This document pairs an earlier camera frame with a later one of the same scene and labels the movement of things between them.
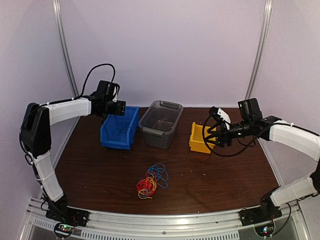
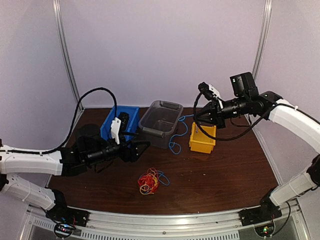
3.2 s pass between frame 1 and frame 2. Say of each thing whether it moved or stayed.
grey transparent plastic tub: stayed
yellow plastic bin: stayed
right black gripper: moved
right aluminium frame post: stayed
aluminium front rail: stayed
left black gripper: moved
